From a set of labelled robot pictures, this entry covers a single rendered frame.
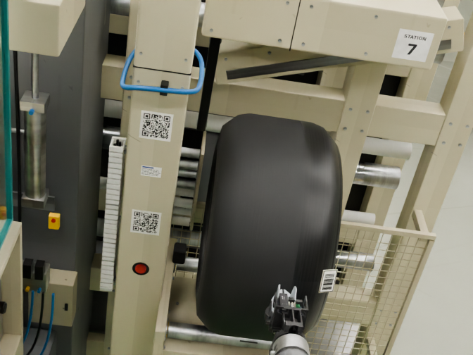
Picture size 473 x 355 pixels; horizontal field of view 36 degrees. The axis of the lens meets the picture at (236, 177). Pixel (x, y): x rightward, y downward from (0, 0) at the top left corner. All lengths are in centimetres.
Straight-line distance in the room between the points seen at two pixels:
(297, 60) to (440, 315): 202
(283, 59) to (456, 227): 254
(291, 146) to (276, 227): 21
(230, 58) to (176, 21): 49
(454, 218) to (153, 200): 288
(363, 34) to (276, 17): 23
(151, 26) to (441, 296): 263
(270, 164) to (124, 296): 61
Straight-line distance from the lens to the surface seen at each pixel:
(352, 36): 191
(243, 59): 207
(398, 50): 194
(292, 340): 151
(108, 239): 195
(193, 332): 204
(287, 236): 169
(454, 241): 429
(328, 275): 174
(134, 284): 203
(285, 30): 189
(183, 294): 231
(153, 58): 164
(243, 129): 181
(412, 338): 359
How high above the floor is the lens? 239
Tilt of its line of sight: 34 degrees down
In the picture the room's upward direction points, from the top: 11 degrees clockwise
